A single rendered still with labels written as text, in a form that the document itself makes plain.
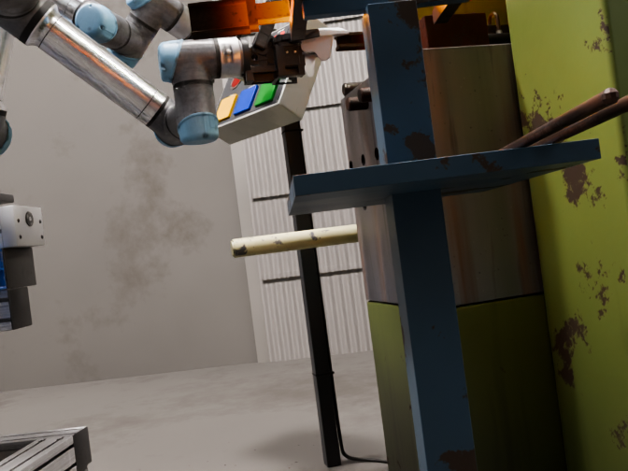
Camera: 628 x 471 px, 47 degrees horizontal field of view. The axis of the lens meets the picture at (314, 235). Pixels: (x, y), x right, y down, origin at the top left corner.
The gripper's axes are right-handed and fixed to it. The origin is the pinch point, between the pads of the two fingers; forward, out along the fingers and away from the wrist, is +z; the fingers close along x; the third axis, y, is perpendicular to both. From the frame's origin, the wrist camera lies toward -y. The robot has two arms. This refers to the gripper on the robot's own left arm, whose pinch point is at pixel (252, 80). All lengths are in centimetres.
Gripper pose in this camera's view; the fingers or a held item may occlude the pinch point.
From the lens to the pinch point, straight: 187.6
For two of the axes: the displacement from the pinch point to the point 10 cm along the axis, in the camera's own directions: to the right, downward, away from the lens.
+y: 2.7, -9.0, 3.3
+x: -6.3, 0.9, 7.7
